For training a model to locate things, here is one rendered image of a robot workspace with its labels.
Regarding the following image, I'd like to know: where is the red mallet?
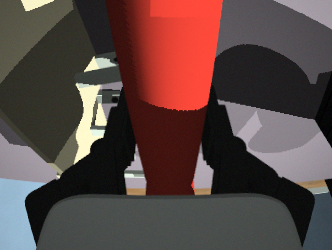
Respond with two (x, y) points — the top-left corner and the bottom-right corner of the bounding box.
(105, 0), (223, 195)

